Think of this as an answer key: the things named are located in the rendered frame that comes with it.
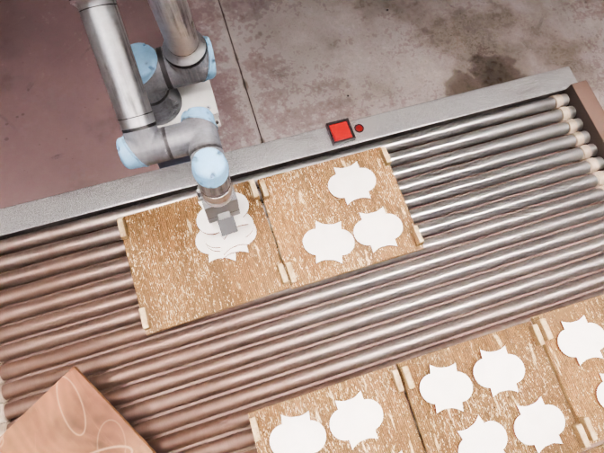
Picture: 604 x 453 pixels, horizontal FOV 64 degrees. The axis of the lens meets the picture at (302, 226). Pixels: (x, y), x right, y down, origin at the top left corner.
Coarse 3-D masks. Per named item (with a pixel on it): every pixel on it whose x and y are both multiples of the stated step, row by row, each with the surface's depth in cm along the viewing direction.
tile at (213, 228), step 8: (240, 200) 131; (240, 208) 131; (248, 208) 131; (200, 216) 129; (240, 216) 130; (200, 224) 128; (208, 224) 129; (216, 224) 129; (240, 224) 129; (208, 232) 128; (216, 232) 128
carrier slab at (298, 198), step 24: (312, 168) 148; (384, 168) 150; (288, 192) 145; (312, 192) 146; (384, 192) 147; (288, 216) 143; (312, 216) 143; (336, 216) 144; (408, 216) 145; (288, 240) 140; (408, 240) 142; (312, 264) 138; (336, 264) 139; (360, 264) 139
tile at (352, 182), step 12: (336, 168) 148; (348, 168) 148; (360, 168) 148; (336, 180) 146; (348, 180) 147; (360, 180) 147; (372, 180) 147; (336, 192) 145; (348, 192) 145; (360, 192) 146; (348, 204) 144
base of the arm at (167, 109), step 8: (176, 88) 150; (168, 96) 143; (176, 96) 147; (152, 104) 141; (160, 104) 142; (168, 104) 144; (176, 104) 148; (160, 112) 144; (168, 112) 146; (176, 112) 149; (160, 120) 147; (168, 120) 148
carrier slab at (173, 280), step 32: (128, 224) 139; (160, 224) 140; (192, 224) 140; (256, 224) 141; (128, 256) 136; (160, 256) 137; (192, 256) 137; (256, 256) 138; (160, 288) 134; (192, 288) 134; (224, 288) 135; (256, 288) 135; (288, 288) 136; (160, 320) 131; (192, 320) 132
